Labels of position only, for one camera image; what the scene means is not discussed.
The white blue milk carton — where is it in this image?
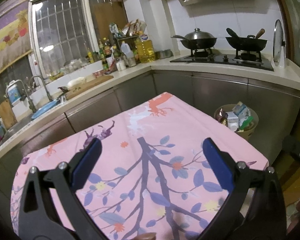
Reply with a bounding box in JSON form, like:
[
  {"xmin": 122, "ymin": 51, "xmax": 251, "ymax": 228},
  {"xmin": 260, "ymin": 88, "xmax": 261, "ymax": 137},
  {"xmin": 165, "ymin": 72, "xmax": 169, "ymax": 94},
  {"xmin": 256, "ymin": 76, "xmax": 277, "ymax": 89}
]
[{"xmin": 227, "ymin": 111, "xmax": 239, "ymax": 132}]

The white tissue packet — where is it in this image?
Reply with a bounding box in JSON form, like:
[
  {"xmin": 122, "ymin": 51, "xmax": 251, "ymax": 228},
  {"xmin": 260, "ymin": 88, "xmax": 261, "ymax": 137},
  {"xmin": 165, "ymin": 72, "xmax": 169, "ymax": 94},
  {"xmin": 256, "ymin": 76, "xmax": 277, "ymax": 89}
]
[{"xmin": 232, "ymin": 101, "xmax": 251, "ymax": 120}]

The green red snack wrapper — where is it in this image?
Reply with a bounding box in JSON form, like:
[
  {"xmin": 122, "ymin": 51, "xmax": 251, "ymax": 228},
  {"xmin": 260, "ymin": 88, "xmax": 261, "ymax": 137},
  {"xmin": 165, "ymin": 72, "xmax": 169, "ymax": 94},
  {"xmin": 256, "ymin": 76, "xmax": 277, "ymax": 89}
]
[{"xmin": 239, "ymin": 116, "xmax": 254, "ymax": 131}]

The orange snack wrapper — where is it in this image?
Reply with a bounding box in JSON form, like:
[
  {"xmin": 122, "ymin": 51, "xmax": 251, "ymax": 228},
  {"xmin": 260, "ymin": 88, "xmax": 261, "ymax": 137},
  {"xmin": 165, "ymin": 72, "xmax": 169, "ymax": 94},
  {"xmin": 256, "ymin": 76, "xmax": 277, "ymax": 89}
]
[{"xmin": 215, "ymin": 108, "xmax": 228, "ymax": 126}]

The beige trash bin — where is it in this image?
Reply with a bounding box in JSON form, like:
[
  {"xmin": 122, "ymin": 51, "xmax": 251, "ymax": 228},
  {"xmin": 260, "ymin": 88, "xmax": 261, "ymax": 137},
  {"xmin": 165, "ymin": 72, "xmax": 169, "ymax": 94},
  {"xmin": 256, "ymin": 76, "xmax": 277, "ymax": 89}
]
[{"xmin": 213, "ymin": 102, "xmax": 259, "ymax": 141}]

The chrome kitchen faucet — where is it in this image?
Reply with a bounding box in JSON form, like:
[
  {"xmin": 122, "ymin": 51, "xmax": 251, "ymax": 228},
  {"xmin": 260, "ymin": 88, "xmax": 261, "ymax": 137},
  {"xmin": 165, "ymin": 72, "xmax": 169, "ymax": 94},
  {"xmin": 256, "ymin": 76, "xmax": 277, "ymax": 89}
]
[{"xmin": 28, "ymin": 74, "xmax": 53, "ymax": 103}]

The barred kitchen window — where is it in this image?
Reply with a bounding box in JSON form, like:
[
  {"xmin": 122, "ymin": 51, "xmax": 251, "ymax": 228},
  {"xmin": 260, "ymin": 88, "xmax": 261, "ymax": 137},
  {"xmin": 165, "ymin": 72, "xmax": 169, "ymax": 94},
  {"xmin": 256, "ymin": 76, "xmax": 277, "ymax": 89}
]
[{"xmin": 29, "ymin": 0, "xmax": 99, "ymax": 77}]

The pink floral tablecloth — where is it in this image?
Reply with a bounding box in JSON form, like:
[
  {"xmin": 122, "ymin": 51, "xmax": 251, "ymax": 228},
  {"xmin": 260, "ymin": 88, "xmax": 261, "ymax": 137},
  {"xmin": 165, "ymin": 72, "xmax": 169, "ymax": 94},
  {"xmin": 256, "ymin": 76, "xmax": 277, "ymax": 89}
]
[{"xmin": 10, "ymin": 92, "xmax": 268, "ymax": 239}]

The long wooden chopping board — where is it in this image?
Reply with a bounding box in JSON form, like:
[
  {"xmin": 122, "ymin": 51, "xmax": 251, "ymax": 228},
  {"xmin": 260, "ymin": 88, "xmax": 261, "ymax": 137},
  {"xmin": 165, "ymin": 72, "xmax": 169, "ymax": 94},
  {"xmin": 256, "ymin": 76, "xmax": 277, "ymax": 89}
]
[{"xmin": 65, "ymin": 75, "xmax": 114, "ymax": 100}]

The wooden cutting board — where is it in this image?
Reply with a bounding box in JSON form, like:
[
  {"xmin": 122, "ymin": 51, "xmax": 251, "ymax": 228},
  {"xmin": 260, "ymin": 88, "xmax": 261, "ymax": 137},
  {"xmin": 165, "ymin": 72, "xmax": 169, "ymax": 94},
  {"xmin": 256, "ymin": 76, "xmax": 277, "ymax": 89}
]
[{"xmin": 0, "ymin": 99, "xmax": 17, "ymax": 129}]

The black gas stove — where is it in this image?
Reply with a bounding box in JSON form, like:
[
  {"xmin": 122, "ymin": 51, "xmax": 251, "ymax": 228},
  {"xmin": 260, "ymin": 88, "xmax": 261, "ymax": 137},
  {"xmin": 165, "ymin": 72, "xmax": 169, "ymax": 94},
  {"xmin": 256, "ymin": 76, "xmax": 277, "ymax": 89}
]
[{"xmin": 171, "ymin": 49, "xmax": 274, "ymax": 72}]

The blue detergent bottle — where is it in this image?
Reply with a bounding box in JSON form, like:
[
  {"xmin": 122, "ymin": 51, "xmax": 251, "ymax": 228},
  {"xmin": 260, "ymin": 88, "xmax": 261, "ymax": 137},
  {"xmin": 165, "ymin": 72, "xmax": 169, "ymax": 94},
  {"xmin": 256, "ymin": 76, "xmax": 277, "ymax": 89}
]
[{"xmin": 7, "ymin": 80, "xmax": 21, "ymax": 104}]

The glass pot lid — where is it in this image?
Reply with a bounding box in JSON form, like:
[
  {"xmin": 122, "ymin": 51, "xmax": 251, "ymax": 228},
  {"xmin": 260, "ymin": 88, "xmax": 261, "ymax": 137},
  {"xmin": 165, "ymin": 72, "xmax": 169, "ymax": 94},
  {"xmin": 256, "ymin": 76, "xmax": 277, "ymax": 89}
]
[{"xmin": 273, "ymin": 19, "xmax": 286, "ymax": 68}]

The black wok with spatula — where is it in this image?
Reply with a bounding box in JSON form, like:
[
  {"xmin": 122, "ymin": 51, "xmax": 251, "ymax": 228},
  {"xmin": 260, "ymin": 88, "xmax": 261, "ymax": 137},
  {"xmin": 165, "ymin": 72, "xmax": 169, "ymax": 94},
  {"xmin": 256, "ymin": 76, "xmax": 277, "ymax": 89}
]
[{"xmin": 226, "ymin": 28, "xmax": 267, "ymax": 52}]

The white plastic jug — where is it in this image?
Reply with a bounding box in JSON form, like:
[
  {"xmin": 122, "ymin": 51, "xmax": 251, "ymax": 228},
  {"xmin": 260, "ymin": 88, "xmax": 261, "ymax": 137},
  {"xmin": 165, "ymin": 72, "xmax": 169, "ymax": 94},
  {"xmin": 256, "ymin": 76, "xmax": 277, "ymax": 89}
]
[{"xmin": 120, "ymin": 41, "xmax": 136, "ymax": 67}]

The yellow cooking oil jug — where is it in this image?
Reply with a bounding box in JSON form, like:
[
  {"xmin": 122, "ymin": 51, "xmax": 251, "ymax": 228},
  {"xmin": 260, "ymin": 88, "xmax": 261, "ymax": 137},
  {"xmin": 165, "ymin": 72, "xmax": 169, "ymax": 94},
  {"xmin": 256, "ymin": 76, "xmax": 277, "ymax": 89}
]
[{"xmin": 135, "ymin": 34, "xmax": 155, "ymax": 63}]

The steel wok with lid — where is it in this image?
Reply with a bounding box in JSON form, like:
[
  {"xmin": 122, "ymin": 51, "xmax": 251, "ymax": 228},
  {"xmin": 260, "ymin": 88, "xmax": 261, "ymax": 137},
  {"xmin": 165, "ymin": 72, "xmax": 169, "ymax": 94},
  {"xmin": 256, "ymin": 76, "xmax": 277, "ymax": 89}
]
[{"xmin": 171, "ymin": 28, "xmax": 217, "ymax": 50}]

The colourful fruit wall poster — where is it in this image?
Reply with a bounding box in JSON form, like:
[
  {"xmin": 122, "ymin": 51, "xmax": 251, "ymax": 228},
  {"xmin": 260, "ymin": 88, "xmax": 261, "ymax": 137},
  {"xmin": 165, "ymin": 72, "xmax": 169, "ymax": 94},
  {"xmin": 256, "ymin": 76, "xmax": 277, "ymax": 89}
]
[{"xmin": 0, "ymin": 0, "xmax": 31, "ymax": 74}]

